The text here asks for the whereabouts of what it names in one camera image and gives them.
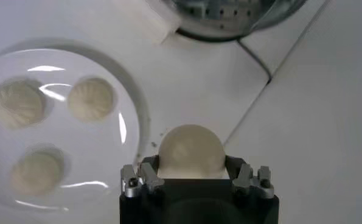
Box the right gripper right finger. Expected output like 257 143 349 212
225 155 276 200

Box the white round plate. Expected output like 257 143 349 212
0 47 144 215

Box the white steamed baozi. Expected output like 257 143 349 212
158 124 226 180
10 150 64 196
67 77 115 122
0 80 46 128

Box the stainless steel steamer basket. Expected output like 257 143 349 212
144 0 309 43

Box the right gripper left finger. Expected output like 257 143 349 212
120 154 165 198

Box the black pot power cord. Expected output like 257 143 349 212
237 38 273 83

